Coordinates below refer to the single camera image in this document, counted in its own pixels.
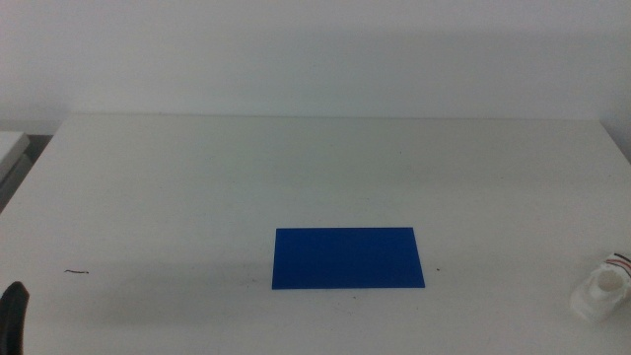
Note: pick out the blue rectangular mat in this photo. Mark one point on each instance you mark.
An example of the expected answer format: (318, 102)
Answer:
(345, 259)

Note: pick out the small dark thread piece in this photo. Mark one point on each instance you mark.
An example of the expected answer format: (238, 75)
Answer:
(76, 271)

